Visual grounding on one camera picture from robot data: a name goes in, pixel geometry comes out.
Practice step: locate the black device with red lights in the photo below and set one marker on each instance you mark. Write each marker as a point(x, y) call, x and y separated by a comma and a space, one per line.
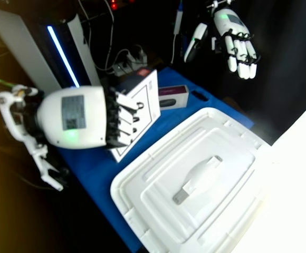
point(113, 4)

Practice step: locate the white and navy calculator box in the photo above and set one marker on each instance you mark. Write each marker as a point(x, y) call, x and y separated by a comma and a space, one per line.
point(150, 100)

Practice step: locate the blue fabric cloth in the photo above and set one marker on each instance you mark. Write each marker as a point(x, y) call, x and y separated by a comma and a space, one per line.
point(95, 163)

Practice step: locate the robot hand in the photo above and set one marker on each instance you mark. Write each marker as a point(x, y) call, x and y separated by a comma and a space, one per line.
point(225, 22)
point(95, 110)

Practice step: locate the small maroon box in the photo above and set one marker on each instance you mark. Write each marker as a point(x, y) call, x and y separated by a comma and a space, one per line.
point(172, 91)

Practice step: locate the white plastic lid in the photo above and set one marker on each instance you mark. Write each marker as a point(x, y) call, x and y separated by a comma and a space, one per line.
point(208, 210)

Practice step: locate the white tower with blue light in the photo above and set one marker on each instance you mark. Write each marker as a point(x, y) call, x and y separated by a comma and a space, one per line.
point(23, 52)

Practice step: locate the white power strip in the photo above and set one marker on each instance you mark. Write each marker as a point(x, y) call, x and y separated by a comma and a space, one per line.
point(132, 63)

